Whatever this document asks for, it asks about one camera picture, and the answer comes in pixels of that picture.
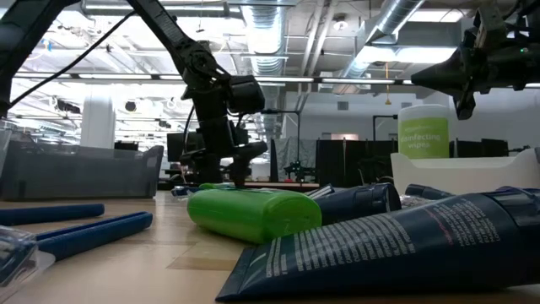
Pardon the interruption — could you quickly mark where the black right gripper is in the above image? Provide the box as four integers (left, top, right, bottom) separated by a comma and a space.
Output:
454, 40, 528, 122

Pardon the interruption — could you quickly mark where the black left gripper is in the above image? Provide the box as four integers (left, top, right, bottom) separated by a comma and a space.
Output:
180, 116, 269, 187

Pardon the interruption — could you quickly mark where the navy blue toiletry tube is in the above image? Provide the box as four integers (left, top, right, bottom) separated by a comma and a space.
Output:
403, 183, 456, 201
214, 185, 540, 302
304, 182, 402, 227

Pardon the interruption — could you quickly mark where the black round pad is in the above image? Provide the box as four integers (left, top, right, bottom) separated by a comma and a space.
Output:
398, 193, 427, 209

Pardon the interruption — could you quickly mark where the disinfecting wipes canister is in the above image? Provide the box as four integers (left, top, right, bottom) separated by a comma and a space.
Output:
397, 104, 451, 160

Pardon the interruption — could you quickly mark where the black computer monitor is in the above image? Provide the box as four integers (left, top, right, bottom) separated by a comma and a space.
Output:
166, 131, 202, 164

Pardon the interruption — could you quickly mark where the white plastic tray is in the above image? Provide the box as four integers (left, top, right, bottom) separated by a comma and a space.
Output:
390, 147, 540, 196

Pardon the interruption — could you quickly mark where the yellow hanging marker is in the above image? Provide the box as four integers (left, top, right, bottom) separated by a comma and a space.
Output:
383, 62, 392, 106

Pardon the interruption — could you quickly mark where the long ceiling light strip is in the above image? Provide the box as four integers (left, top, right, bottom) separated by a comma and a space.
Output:
12, 71, 540, 90

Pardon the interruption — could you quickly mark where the dark office partition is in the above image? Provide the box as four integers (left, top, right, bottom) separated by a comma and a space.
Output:
315, 138, 400, 187

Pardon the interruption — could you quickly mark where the white pillar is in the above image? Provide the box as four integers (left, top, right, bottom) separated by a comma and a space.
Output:
79, 93, 117, 149

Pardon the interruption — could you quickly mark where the smoky transparent plastic bin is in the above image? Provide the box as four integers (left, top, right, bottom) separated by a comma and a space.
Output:
0, 138, 165, 202

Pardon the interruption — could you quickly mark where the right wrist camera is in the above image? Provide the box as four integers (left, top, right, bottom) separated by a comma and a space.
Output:
411, 45, 467, 93

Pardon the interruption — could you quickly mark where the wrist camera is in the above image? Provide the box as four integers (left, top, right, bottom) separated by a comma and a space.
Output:
411, 45, 467, 93
229, 74, 267, 116

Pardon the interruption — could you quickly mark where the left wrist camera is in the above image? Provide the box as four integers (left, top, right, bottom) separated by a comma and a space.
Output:
229, 74, 267, 116

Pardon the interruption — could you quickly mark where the black metal stand frame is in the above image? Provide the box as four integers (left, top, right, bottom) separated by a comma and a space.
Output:
252, 108, 302, 172

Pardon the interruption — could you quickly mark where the silver spiral ceiling duct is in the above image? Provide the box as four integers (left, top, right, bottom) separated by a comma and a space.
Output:
337, 0, 427, 81

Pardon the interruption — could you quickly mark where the silver ribbed ceiling duct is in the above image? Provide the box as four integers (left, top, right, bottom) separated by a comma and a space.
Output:
240, 3, 292, 140

